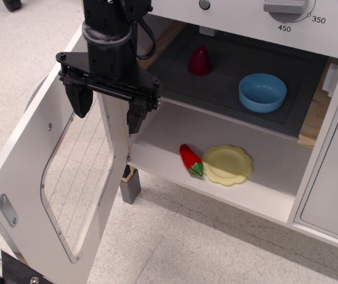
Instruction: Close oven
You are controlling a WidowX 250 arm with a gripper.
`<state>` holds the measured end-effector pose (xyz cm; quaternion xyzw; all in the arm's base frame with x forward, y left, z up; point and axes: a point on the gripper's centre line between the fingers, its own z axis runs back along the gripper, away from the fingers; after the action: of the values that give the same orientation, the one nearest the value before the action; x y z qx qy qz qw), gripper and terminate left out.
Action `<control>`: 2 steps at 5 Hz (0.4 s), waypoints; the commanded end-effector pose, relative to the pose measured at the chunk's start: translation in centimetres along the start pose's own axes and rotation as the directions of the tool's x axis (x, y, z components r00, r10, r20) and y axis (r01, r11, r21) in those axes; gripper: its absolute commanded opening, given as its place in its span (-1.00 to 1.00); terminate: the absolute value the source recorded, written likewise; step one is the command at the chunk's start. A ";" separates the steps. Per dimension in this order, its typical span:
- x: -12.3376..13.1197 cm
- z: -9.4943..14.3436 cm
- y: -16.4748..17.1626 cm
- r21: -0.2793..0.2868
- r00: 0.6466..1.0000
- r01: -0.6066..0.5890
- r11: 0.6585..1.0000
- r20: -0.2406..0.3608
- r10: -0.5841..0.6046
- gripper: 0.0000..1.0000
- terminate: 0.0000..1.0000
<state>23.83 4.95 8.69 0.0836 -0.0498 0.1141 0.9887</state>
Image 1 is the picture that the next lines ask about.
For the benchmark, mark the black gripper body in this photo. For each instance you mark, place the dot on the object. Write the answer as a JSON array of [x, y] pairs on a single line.
[[114, 72]]

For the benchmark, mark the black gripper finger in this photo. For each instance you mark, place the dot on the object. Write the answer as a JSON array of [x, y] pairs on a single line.
[[80, 98], [137, 112]]

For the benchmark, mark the white oven door with window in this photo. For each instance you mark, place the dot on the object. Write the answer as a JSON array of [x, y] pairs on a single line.
[[59, 175]]

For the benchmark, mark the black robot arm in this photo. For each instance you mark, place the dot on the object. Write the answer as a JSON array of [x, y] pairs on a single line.
[[112, 24]]

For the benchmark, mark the dark gray oven tray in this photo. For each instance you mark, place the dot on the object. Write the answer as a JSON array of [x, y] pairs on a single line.
[[233, 57]]

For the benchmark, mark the white toy oven cabinet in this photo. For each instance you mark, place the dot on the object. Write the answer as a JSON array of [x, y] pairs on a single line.
[[282, 165]]

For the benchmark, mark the red toy chili pepper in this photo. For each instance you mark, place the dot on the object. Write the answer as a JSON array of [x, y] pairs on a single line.
[[191, 161]]

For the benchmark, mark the gray cabinet leg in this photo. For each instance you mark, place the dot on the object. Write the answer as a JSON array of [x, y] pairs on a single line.
[[131, 189]]

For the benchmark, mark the dark red cone toy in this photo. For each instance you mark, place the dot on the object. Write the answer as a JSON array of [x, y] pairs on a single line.
[[200, 62]]

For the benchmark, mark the yellow scalloped plate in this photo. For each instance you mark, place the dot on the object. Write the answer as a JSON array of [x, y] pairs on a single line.
[[227, 165]]

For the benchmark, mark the gray round button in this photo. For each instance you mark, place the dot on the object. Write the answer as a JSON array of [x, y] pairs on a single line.
[[204, 4]]

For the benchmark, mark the black caster wheel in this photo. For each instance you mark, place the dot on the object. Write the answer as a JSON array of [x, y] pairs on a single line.
[[12, 5]]

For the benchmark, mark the blue plastic bowl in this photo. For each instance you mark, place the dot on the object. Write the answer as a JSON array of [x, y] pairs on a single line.
[[262, 93]]

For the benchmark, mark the gray temperature knob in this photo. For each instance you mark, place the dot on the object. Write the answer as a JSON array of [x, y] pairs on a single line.
[[285, 10]]

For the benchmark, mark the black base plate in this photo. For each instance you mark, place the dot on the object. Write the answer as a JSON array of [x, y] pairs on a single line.
[[15, 271]]

